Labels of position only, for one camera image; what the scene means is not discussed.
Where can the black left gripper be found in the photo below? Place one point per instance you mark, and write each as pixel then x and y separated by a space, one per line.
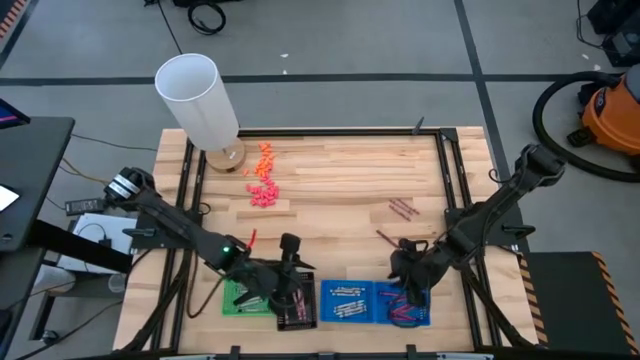
pixel 270 280

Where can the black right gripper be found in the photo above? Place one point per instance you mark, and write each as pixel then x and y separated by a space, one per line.
pixel 415 267

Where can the black slotted plastic basket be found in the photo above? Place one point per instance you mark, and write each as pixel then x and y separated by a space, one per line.
pixel 312 300

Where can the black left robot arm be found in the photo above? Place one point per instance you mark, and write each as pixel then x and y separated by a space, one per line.
pixel 170 220

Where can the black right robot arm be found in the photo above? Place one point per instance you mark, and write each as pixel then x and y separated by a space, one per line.
pixel 500 205

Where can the blue slotted plastic basket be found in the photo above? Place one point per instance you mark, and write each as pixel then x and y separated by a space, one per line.
pixel 350 297
pixel 378 320

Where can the pink foam plug pile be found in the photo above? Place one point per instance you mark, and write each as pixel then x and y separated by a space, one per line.
pixel 265 196

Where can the green slotted plastic basket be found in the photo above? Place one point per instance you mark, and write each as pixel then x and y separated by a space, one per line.
pixel 230 310

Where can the orange foam plug pile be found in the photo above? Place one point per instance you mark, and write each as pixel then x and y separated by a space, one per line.
pixel 265 160

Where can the black clamp lever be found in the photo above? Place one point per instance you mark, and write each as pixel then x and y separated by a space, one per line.
pixel 140 232
pixel 520 230

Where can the round wooden lamp base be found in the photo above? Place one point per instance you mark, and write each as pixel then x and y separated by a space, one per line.
pixel 232 161

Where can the black mat with hazard stripes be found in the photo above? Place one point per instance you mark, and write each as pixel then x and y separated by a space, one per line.
pixel 570 300

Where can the clear plastic cup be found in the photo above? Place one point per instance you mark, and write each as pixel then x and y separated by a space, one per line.
pixel 116 283

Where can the orange shop vacuum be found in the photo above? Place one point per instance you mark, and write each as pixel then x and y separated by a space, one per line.
pixel 537 116
pixel 612 117

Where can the white box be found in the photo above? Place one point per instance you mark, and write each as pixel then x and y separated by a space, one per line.
pixel 90 222

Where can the black power adapter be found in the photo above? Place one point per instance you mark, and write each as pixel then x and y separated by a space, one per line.
pixel 85 206

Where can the black caster wheel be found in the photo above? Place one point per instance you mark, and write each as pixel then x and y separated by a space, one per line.
pixel 50 337

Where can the black desk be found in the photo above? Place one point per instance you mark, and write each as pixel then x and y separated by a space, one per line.
pixel 35 165

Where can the white sheet on desk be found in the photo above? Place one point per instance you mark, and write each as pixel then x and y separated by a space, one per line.
pixel 7 197

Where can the monitor screen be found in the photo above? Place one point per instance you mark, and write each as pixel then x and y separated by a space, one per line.
pixel 10 117

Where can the black equipment case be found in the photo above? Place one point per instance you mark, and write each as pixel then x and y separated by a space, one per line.
pixel 622 40

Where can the hazard striped floor strip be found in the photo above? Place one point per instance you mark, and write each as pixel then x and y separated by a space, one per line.
pixel 12 15

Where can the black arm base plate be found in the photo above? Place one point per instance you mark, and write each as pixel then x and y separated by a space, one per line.
pixel 490 241
pixel 142 242

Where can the black aluminium table frame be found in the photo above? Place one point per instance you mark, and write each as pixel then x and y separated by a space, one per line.
pixel 350 132

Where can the small black frame bracket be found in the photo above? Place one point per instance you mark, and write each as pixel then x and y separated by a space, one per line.
pixel 418 126

